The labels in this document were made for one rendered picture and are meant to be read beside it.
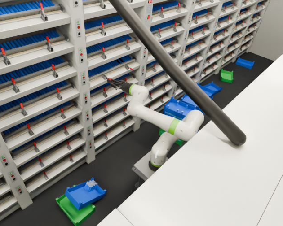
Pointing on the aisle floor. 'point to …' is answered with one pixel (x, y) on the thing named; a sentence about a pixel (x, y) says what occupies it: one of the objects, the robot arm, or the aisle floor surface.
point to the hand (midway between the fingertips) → (111, 81)
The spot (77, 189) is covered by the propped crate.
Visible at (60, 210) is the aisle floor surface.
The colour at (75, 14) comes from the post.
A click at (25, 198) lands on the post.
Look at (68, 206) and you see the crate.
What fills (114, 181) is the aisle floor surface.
